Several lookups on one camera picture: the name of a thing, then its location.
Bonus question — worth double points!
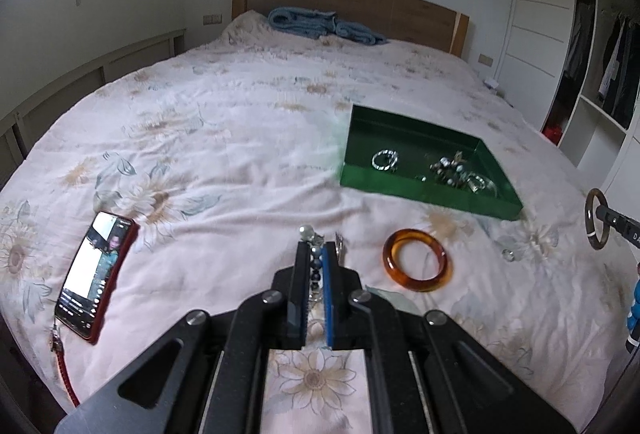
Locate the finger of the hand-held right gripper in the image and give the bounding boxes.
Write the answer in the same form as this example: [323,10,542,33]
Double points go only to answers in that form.
[592,207,640,246]

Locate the dark bead bracelet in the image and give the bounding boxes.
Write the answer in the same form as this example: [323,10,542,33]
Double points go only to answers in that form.
[298,224,347,315]

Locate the green tray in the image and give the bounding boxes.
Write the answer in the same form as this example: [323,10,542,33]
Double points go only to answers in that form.
[339,103,525,221]

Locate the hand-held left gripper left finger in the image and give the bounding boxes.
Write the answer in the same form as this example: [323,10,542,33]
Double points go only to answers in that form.
[52,241,308,434]

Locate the low white wall cabinet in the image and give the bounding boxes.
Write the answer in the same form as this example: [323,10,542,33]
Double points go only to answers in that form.
[0,28,187,185]

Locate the red phone lanyard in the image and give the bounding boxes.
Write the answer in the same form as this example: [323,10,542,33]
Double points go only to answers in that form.
[49,324,81,410]

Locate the white wardrobe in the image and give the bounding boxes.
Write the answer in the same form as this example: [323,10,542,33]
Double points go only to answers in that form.
[492,0,640,195]

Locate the blue folded blanket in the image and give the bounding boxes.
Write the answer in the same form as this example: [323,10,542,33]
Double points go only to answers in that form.
[268,7,341,39]
[334,19,390,46]

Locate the mixed bead charm bracelet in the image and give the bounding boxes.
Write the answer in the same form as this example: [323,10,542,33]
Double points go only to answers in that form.
[417,151,473,187]

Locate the smartphone in red case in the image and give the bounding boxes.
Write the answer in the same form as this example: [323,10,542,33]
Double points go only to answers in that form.
[54,211,139,345]

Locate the wooden headboard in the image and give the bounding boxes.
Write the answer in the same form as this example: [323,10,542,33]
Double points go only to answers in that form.
[231,0,470,60]

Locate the olive brown bangle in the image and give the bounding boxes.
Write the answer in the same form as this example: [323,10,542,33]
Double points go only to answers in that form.
[585,188,612,251]

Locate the floral bedspread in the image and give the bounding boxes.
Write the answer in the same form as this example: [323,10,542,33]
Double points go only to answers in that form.
[0,9,640,434]

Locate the hanging clothes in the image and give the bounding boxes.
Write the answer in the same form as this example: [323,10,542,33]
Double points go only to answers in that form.
[597,12,640,130]

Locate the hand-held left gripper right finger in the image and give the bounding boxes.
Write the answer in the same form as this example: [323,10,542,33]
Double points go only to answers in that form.
[322,241,578,434]

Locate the twisted silver bracelet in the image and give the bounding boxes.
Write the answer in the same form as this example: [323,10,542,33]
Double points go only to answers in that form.
[371,149,401,173]
[462,171,501,197]

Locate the amber bangle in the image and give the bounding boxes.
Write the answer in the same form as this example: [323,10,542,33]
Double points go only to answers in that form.
[382,228,453,293]

